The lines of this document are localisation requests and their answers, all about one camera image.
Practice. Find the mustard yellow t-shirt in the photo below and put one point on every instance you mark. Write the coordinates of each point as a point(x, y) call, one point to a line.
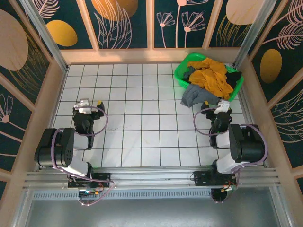
point(208, 78)

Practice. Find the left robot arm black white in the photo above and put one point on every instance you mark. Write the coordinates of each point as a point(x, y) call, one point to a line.
point(78, 144)

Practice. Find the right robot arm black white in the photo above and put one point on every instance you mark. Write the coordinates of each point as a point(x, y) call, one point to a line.
point(248, 144)

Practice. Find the grey t-shirt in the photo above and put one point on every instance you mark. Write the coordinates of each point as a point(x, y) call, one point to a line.
point(196, 95)

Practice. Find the black t-shirt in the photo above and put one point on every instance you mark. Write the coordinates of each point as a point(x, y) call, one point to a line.
point(233, 78)

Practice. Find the green plastic laundry basket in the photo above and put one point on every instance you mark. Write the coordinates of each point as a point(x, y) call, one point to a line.
point(196, 56)

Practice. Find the grey metal shelf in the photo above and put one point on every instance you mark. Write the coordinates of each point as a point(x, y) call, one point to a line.
point(151, 212)

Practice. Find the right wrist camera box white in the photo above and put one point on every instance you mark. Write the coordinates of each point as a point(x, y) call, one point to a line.
point(223, 106)

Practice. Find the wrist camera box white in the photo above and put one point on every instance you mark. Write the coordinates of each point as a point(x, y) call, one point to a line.
point(84, 105)
point(223, 106)

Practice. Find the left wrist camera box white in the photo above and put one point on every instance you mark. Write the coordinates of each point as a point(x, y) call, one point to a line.
point(84, 105)

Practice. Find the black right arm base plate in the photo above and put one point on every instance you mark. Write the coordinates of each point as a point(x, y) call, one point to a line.
point(203, 177)

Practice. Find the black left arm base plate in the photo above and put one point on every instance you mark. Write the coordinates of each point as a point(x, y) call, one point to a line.
point(104, 178)

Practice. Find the aluminium mounting rail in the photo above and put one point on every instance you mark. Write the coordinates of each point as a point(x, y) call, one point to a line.
point(151, 176)

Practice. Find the aluminium frame post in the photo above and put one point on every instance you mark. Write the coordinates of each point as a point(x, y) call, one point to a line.
point(47, 35)
point(253, 35)

